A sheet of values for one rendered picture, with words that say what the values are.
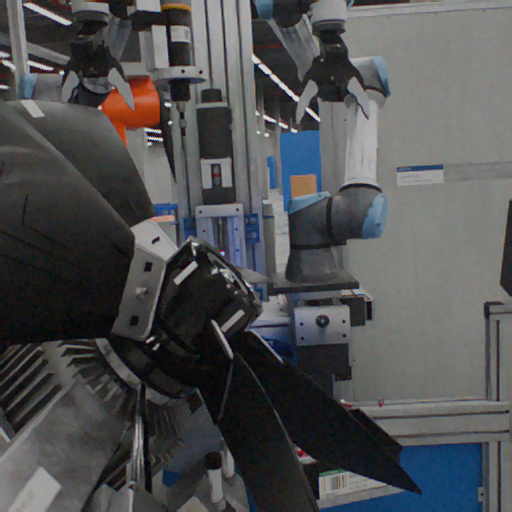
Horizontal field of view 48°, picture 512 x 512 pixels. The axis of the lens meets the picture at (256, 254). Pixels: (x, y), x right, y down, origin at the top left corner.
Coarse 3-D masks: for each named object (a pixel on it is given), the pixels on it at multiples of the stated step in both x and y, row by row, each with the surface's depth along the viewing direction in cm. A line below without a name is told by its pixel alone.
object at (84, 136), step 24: (48, 120) 73; (72, 120) 75; (96, 120) 79; (72, 144) 72; (96, 144) 74; (120, 144) 77; (96, 168) 71; (120, 168) 73; (120, 192) 70; (144, 192) 72; (120, 216) 69; (144, 216) 70
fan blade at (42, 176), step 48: (0, 144) 43; (48, 144) 48; (0, 192) 42; (48, 192) 46; (96, 192) 52; (0, 240) 41; (48, 240) 46; (96, 240) 51; (0, 288) 41; (48, 288) 46; (96, 288) 51; (0, 336) 41; (48, 336) 46; (96, 336) 52
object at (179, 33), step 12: (168, 12) 68; (180, 12) 69; (168, 24) 69; (180, 24) 69; (168, 36) 69; (180, 36) 69; (168, 48) 69; (180, 48) 69; (168, 60) 70; (180, 60) 69; (180, 84) 70; (180, 96) 70
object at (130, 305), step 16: (144, 256) 58; (160, 256) 60; (144, 272) 58; (160, 272) 60; (128, 288) 56; (160, 288) 60; (128, 304) 56; (144, 304) 58; (128, 320) 56; (144, 320) 58; (128, 336) 56; (144, 336) 58
